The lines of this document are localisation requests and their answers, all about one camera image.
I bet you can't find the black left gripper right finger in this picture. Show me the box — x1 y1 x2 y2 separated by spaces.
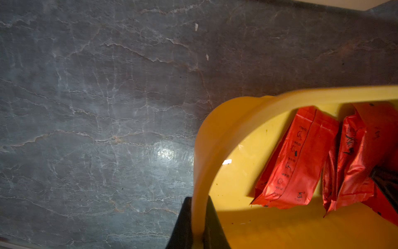
203 197 231 249

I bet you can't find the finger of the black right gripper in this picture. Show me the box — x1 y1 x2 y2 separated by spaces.
371 167 398 213

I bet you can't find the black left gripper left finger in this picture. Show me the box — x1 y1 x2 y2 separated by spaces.
166 197 193 249

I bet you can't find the yellow plastic storage tray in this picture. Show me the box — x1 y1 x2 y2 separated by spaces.
191 85 398 249

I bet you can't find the beige desk file organizer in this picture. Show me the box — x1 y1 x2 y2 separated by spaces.
297 0 390 11

